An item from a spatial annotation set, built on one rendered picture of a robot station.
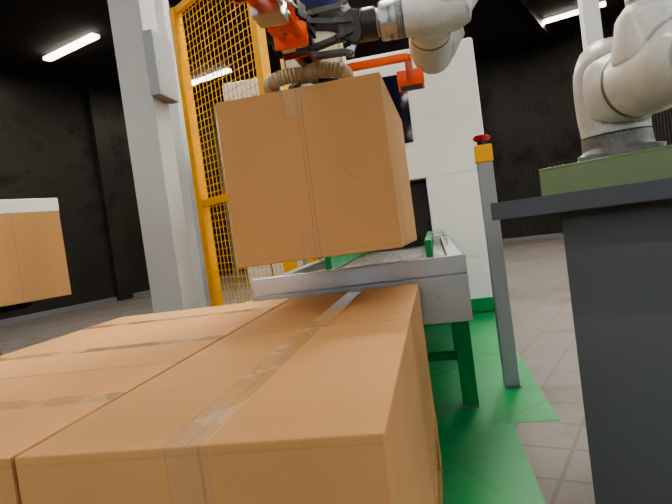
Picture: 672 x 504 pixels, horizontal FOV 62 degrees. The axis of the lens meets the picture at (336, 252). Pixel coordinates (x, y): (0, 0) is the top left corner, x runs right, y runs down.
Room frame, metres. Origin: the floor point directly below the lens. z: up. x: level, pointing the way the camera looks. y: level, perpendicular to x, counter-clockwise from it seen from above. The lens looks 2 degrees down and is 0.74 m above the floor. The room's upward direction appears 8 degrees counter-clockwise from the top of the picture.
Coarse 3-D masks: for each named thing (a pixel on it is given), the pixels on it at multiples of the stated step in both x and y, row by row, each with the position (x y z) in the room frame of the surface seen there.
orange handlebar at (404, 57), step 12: (276, 0) 1.10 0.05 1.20; (288, 12) 1.18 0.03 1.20; (288, 24) 1.22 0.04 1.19; (276, 36) 1.27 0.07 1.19; (300, 36) 1.31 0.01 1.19; (300, 60) 1.48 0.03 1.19; (312, 60) 1.50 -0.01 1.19; (372, 60) 1.61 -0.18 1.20; (384, 60) 1.60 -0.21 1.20; (396, 60) 1.59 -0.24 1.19; (408, 60) 1.60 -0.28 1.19; (408, 72) 1.72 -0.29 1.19
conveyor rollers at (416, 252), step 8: (400, 248) 3.95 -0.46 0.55; (408, 248) 3.77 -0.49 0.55; (416, 248) 3.67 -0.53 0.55; (424, 248) 3.48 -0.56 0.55; (440, 248) 3.28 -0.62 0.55; (360, 256) 3.56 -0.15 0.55; (368, 256) 3.45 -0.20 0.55; (376, 256) 3.35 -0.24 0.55; (384, 256) 3.25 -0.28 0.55; (392, 256) 3.15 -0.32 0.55; (400, 256) 3.06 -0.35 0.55; (408, 256) 2.96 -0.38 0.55; (416, 256) 2.86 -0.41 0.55; (424, 256) 2.77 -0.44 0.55; (344, 264) 3.02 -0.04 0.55; (352, 264) 2.92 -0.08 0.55; (360, 264) 2.83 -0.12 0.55; (368, 264) 2.73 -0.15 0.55
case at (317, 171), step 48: (288, 96) 1.30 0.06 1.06; (336, 96) 1.28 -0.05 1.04; (384, 96) 1.30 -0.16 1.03; (240, 144) 1.33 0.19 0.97; (288, 144) 1.30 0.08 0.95; (336, 144) 1.28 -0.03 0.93; (384, 144) 1.26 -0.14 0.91; (240, 192) 1.33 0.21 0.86; (288, 192) 1.31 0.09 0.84; (336, 192) 1.28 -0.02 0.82; (384, 192) 1.26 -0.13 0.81; (240, 240) 1.33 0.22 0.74; (288, 240) 1.31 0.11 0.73; (336, 240) 1.28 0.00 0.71; (384, 240) 1.26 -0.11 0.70
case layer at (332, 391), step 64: (128, 320) 1.72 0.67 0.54; (192, 320) 1.51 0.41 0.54; (256, 320) 1.35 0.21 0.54; (320, 320) 1.21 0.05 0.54; (384, 320) 1.11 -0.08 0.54; (0, 384) 0.98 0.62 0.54; (64, 384) 0.91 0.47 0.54; (128, 384) 0.84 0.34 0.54; (192, 384) 0.79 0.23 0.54; (256, 384) 0.74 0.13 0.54; (320, 384) 0.70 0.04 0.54; (384, 384) 0.66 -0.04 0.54; (0, 448) 0.61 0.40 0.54; (64, 448) 0.58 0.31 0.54; (128, 448) 0.56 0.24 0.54; (192, 448) 0.54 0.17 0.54; (256, 448) 0.53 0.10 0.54; (320, 448) 0.52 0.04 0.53; (384, 448) 0.51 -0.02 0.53
